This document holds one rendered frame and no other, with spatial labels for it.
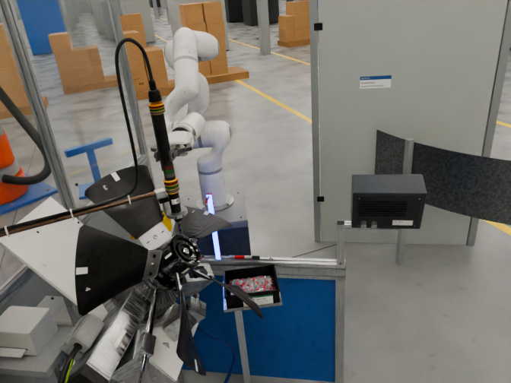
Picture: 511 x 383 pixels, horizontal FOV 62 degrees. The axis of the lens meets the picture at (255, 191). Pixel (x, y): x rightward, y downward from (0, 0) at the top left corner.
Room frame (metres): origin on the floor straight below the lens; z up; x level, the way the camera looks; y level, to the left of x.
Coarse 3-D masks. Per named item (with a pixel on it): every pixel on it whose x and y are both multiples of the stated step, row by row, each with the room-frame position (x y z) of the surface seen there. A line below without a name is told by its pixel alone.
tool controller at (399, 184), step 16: (352, 176) 1.47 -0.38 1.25; (368, 176) 1.45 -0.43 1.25; (384, 176) 1.44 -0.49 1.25; (400, 176) 1.43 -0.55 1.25; (416, 176) 1.41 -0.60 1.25; (352, 192) 1.40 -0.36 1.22; (368, 192) 1.37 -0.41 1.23; (384, 192) 1.36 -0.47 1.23; (400, 192) 1.34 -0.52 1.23; (416, 192) 1.33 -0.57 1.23; (352, 208) 1.40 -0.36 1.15; (368, 208) 1.38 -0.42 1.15; (384, 208) 1.36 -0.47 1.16; (400, 208) 1.35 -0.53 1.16; (416, 208) 1.34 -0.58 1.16; (352, 224) 1.42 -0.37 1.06; (368, 224) 1.40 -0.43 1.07; (384, 224) 1.39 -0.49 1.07; (400, 224) 1.37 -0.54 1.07; (416, 224) 1.36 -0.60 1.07
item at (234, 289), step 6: (210, 276) 1.12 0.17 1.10; (216, 282) 1.10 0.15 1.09; (228, 288) 1.10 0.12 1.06; (234, 288) 1.21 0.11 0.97; (240, 288) 1.26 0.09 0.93; (234, 294) 1.08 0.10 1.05; (240, 294) 1.13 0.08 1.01; (246, 294) 1.21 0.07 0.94; (246, 300) 1.11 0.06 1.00; (252, 306) 1.09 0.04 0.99; (258, 306) 1.14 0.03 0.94; (258, 312) 1.07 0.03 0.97
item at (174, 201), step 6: (150, 84) 1.20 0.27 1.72; (150, 90) 1.20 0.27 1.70; (156, 90) 1.20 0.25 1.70; (150, 96) 1.19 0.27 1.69; (156, 96) 1.19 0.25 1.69; (150, 102) 1.20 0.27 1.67; (174, 198) 1.19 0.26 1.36; (174, 204) 1.19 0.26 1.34; (174, 210) 1.19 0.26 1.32; (180, 210) 1.20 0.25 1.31
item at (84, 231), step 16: (80, 240) 0.92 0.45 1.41; (96, 240) 0.94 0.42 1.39; (112, 240) 0.97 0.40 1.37; (80, 256) 0.89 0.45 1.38; (96, 256) 0.92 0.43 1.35; (112, 256) 0.95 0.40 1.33; (128, 256) 0.98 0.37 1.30; (144, 256) 1.02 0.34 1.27; (96, 272) 0.90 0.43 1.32; (112, 272) 0.93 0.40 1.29; (128, 272) 0.97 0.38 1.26; (80, 288) 0.85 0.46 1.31; (96, 288) 0.88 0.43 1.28; (112, 288) 0.92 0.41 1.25; (128, 288) 0.97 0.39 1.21; (80, 304) 0.83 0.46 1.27; (96, 304) 0.87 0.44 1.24
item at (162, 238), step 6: (156, 228) 1.17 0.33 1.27; (162, 228) 1.17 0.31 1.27; (144, 234) 1.16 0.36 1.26; (150, 234) 1.16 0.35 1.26; (156, 234) 1.16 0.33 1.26; (162, 234) 1.16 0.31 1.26; (168, 234) 1.16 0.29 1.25; (144, 240) 1.14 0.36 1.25; (150, 240) 1.14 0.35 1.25; (156, 240) 1.14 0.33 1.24; (162, 240) 1.14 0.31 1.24; (144, 246) 1.13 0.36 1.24; (150, 246) 1.13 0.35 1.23; (156, 246) 1.13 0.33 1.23
